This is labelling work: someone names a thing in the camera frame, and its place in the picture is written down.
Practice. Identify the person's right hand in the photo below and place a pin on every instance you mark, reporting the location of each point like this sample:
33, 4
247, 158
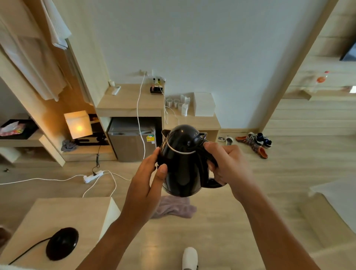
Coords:
232, 165

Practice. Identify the person's left hand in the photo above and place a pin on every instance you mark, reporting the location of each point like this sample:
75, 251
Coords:
140, 189

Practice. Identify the person's right thumb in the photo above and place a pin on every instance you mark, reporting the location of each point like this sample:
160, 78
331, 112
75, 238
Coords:
212, 145

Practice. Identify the person's left thumb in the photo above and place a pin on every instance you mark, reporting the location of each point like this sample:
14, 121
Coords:
160, 176

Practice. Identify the black electric kettle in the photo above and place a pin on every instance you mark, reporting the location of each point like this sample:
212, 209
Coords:
185, 164

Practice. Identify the person's left forearm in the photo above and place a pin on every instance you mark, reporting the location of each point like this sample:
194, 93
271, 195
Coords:
111, 244

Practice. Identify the person's right forearm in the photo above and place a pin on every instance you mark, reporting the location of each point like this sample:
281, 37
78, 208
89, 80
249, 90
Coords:
275, 233

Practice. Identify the grey white sandals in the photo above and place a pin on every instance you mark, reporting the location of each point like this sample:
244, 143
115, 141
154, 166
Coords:
225, 140

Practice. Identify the light wooden side cabinet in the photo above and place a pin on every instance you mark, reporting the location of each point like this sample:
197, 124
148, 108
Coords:
200, 123

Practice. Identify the orange slipper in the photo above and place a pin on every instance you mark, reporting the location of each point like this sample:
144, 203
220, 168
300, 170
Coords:
241, 138
262, 153

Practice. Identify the pink towel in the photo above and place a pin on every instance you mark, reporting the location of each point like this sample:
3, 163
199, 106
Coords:
175, 208

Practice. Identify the white tissue box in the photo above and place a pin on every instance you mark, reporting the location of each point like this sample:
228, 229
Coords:
204, 104

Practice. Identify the grey mini fridge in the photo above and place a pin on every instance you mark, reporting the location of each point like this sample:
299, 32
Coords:
128, 144

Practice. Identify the dark white striped sneakers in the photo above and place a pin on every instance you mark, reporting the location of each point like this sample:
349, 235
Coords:
261, 140

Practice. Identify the white power strip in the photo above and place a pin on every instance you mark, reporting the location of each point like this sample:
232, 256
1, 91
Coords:
93, 176

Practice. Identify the black charger dock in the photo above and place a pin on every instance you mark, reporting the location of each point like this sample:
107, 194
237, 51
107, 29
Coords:
156, 90

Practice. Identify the light wooden desk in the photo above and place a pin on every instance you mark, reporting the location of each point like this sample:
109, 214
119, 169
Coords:
128, 104

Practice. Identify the white slipper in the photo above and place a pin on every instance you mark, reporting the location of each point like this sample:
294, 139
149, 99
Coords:
190, 258

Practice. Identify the white remote control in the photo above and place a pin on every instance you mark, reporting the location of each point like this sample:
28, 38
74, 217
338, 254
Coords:
116, 90

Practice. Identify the glowing square table lamp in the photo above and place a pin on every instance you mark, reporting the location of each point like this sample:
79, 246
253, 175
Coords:
78, 124

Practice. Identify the grey crumpled cloth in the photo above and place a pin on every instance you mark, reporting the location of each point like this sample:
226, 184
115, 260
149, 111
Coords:
68, 145

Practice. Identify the light wooden low table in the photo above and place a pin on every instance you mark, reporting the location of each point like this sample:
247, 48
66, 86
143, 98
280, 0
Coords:
50, 219

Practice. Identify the black round kettle base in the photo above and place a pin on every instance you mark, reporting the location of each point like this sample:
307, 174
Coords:
62, 244

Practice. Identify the clear bottle orange cap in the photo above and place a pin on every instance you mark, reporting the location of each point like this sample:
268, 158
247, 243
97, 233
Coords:
321, 80

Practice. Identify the white bed sheet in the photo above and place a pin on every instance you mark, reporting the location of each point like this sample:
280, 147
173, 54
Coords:
338, 200

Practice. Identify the black tray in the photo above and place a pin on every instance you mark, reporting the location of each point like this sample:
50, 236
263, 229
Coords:
26, 130

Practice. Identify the colourful snack packets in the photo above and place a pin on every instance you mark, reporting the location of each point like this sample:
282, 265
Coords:
12, 129

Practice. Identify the black television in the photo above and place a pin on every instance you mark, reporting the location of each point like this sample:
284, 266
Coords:
350, 52

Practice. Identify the hanging white robe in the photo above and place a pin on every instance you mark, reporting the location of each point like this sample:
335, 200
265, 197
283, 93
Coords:
30, 64

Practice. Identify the hanging white towel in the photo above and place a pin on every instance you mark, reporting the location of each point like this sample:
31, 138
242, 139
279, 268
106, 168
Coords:
57, 25

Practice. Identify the wooden wall shelf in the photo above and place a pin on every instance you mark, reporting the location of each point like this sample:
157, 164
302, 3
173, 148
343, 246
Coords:
297, 95

